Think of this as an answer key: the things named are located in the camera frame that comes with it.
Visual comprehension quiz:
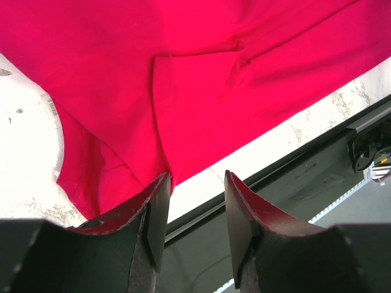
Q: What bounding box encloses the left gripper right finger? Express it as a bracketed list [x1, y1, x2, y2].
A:
[224, 169, 391, 293]

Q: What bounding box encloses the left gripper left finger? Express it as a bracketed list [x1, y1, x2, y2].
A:
[1, 173, 170, 292]

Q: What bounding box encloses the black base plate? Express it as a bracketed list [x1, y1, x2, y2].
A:
[156, 98, 390, 292]

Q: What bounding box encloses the red t shirt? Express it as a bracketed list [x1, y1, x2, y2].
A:
[1, 1, 390, 219]

